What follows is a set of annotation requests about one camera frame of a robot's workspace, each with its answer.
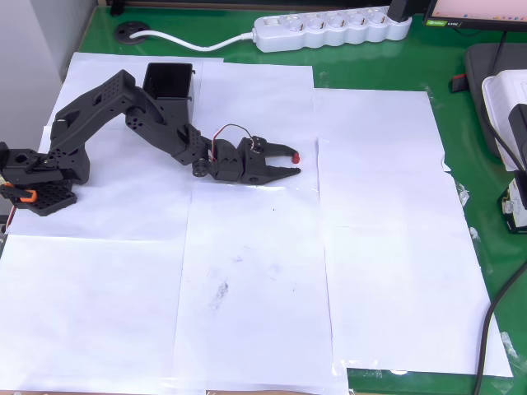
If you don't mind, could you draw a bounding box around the black square plastic cup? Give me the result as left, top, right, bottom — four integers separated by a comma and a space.
142, 62, 197, 134

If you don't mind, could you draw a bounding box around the white paper sheet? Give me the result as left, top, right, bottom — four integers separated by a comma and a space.
47, 52, 226, 139
190, 61, 322, 192
172, 183, 351, 394
6, 123, 195, 242
323, 170, 515, 379
0, 234, 185, 393
311, 88, 469, 230

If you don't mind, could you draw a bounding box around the thick black cable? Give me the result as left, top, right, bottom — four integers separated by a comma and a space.
473, 263, 527, 395

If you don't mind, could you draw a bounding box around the black power plug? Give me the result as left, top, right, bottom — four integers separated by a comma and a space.
388, 0, 413, 22

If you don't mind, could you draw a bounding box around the thin black cable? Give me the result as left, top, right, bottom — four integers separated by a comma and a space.
480, 30, 527, 172

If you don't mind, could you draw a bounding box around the white plastic container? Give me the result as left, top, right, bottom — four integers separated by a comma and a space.
481, 69, 527, 172

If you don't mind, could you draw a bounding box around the white power cable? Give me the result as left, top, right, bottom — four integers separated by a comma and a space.
128, 30, 259, 53

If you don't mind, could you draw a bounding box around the green desk mat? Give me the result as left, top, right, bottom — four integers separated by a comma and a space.
80, 6, 527, 395

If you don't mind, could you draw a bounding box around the white power strip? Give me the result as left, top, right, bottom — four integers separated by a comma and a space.
251, 6, 413, 54

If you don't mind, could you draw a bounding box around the red white servo cable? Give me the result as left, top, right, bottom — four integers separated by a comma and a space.
209, 123, 259, 164

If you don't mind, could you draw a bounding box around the black red usb stick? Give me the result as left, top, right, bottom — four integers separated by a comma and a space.
450, 72, 469, 95

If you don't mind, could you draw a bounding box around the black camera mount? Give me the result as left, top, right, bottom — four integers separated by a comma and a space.
507, 103, 527, 191

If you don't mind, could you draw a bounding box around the computer monitor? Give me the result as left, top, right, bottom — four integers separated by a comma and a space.
423, 0, 527, 32

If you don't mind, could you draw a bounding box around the red white base cable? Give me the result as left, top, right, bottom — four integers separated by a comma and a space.
3, 204, 20, 234

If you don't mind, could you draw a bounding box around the black desk cable grommet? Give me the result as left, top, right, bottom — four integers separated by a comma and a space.
114, 22, 151, 44

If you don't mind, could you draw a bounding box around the dark grey pad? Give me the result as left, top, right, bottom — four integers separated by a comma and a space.
464, 42, 527, 160

